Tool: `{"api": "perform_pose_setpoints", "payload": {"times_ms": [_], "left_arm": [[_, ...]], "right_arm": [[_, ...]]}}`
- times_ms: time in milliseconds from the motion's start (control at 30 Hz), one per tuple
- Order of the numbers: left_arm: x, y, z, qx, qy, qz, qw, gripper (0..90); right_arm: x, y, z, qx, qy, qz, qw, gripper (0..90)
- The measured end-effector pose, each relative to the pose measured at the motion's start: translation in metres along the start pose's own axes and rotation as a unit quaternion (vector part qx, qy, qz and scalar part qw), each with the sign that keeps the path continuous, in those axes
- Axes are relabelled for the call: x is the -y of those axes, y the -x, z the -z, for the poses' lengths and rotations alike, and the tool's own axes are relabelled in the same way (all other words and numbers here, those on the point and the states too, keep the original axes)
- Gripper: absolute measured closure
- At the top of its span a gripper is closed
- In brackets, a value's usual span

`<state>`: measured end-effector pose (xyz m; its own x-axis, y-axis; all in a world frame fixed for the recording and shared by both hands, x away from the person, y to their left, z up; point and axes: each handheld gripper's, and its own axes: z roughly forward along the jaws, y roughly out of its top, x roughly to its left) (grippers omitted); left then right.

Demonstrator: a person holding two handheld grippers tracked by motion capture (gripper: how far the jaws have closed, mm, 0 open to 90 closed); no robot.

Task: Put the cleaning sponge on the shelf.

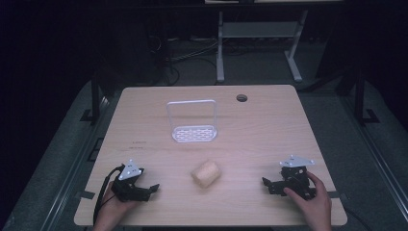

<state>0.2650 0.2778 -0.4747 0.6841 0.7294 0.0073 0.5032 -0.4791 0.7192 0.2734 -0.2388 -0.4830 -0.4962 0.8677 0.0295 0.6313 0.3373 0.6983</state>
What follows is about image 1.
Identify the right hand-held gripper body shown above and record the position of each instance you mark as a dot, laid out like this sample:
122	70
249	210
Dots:
296	179

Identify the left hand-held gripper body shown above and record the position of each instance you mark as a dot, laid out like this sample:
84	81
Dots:
128	184

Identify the beige bread roll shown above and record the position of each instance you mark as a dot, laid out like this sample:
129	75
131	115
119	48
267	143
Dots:
206	173

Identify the clear plastic basket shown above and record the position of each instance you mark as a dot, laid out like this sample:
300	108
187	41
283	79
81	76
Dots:
193	123

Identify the person's left hand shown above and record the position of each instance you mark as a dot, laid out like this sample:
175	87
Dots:
116	207

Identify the person's right hand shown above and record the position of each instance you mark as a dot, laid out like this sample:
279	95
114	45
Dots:
312	202

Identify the black metal stand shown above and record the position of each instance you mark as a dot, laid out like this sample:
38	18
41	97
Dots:
361	96
95	99

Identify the white metal stand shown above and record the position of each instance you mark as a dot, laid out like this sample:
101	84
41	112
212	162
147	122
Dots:
258	45

